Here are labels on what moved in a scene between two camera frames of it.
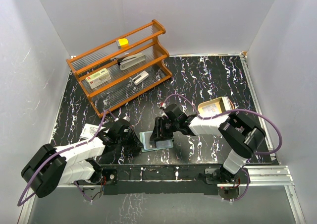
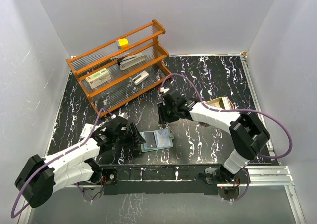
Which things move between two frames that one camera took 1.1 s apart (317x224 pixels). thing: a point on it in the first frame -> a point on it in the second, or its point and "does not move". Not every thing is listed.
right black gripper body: (166, 128) -> (168, 113)
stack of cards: (228, 103) does not move
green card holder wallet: (148, 145) does not move
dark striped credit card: (148, 144) does not move
